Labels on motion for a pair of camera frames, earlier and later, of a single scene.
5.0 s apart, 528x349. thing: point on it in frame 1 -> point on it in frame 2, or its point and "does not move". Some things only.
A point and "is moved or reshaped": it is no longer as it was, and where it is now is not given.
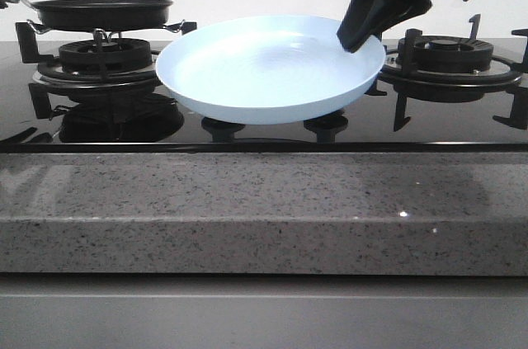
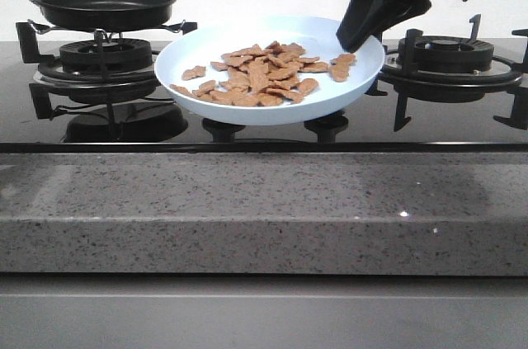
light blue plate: (268, 69) does not move
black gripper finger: (403, 7) does not move
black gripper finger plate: (371, 0) does not move
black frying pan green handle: (95, 13) is moved or reshaped
